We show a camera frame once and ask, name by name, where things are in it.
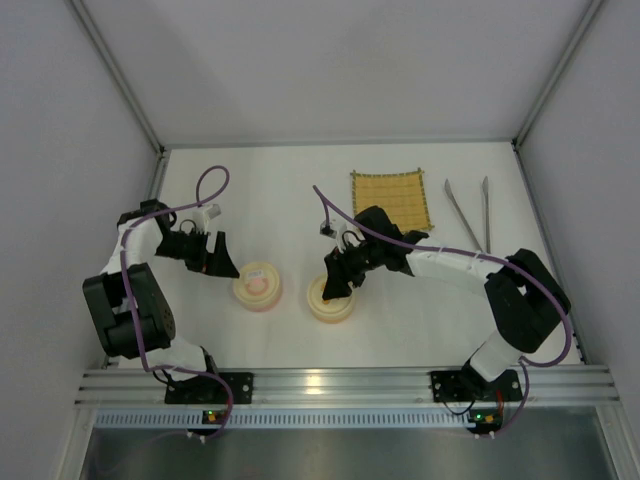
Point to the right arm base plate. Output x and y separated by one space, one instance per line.
450 387

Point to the aluminium frame rail front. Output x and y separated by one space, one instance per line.
411 387

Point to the upright frame post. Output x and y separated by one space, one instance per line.
560 67
91 30

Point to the cream lid with orange handle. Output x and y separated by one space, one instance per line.
315 290

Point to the pink bowl white inside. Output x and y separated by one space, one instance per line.
257 295

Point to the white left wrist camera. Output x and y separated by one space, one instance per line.
205 217

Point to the right upright frame post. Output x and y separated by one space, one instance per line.
560 67

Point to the orange bowl white inside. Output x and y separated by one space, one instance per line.
332 312

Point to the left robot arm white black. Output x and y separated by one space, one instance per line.
131 315

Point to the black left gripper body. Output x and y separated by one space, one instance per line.
206 252

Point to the left upright frame post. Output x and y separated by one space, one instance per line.
91 30

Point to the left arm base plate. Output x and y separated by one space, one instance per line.
200 390

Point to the slotted grey cable duct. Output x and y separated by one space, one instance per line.
261 418

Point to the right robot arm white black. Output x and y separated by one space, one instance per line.
525 301

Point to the bamboo mat green edge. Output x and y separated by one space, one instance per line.
402 196

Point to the cream lid with pink handle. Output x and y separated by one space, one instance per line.
255 270

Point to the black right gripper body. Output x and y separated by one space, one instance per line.
347 264

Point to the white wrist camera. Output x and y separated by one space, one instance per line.
334 229
205 217

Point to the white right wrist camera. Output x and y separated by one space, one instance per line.
334 229

